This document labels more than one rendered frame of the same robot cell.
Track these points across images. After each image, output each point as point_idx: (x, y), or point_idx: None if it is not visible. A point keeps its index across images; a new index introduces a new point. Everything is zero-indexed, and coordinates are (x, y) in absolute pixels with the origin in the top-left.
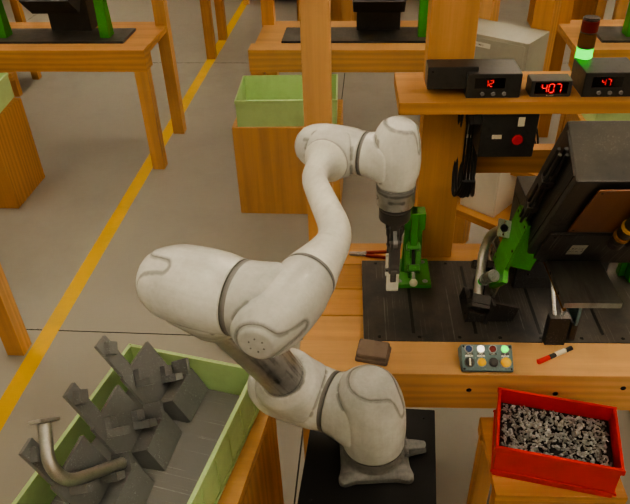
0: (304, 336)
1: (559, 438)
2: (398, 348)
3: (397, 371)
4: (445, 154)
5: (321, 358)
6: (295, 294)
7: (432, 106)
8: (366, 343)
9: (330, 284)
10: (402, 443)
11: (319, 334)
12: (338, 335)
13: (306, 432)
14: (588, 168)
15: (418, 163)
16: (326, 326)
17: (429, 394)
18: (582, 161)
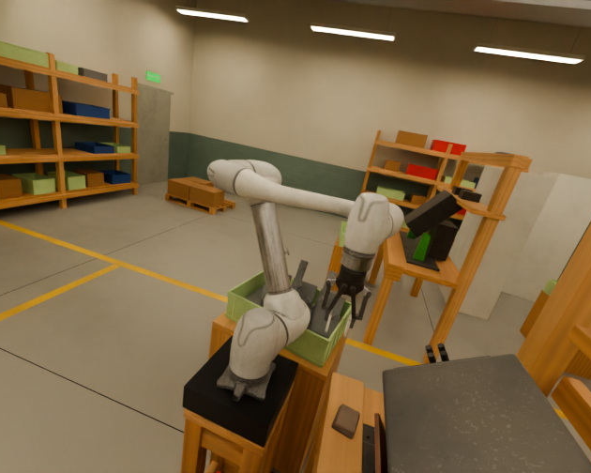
0: (371, 389)
1: None
2: (352, 447)
3: (325, 434)
4: None
5: (344, 388)
6: (221, 162)
7: None
8: (353, 414)
9: (232, 177)
10: (234, 365)
11: (373, 400)
12: (372, 412)
13: (319, 419)
14: (408, 383)
15: (355, 227)
16: (383, 407)
17: None
18: (422, 374)
